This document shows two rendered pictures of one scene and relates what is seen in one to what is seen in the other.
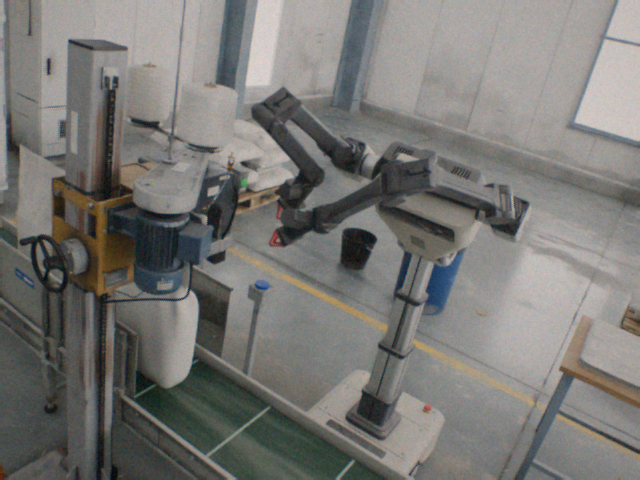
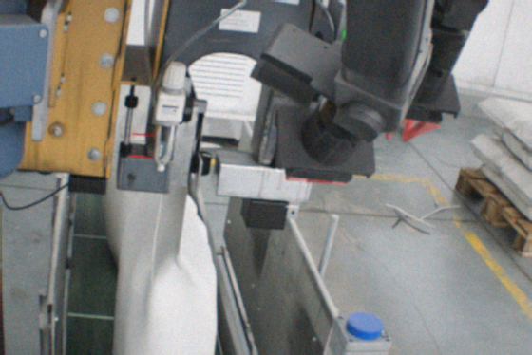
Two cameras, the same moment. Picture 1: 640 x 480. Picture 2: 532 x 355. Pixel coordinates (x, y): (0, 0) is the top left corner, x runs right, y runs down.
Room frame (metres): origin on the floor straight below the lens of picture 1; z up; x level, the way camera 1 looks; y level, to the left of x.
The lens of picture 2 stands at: (1.19, -0.37, 1.48)
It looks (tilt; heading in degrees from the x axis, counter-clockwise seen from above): 23 degrees down; 46
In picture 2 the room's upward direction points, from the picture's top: 11 degrees clockwise
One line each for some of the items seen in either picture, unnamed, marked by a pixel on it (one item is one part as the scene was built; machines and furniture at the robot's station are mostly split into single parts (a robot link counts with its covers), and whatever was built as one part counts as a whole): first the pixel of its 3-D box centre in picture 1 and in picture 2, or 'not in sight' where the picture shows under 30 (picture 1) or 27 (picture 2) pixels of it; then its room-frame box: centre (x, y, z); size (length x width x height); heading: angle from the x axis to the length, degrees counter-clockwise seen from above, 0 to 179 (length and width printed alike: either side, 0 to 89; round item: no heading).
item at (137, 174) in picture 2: not in sight; (142, 167); (1.75, 0.45, 1.04); 0.08 x 0.06 x 0.05; 151
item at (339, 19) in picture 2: (236, 178); (345, 28); (1.99, 0.33, 1.28); 0.08 x 0.05 x 0.09; 61
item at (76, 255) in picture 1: (70, 256); not in sight; (1.43, 0.71, 1.14); 0.11 x 0.06 x 0.11; 61
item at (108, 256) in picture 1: (116, 225); (19, 48); (1.60, 0.64, 1.18); 0.34 x 0.25 x 0.31; 151
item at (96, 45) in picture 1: (98, 44); not in sight; (1.52, 0.69, 1.76); 0.12 x 0.11 x 0.01; 151
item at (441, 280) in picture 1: (430, 263); not in sight; (3.73, -0.88, 0.32); 0.51 x 0.48 x 0.65; 151
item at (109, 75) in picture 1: (112, 79); not in sight; (1.48, 0.62, 1.68); 0.05 x 0.03 x 0.06; 151
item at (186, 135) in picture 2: not in sight; (181, 145); (1.80, 0.43, 1.07); 0.03 x 0.01 x 0.13; 151
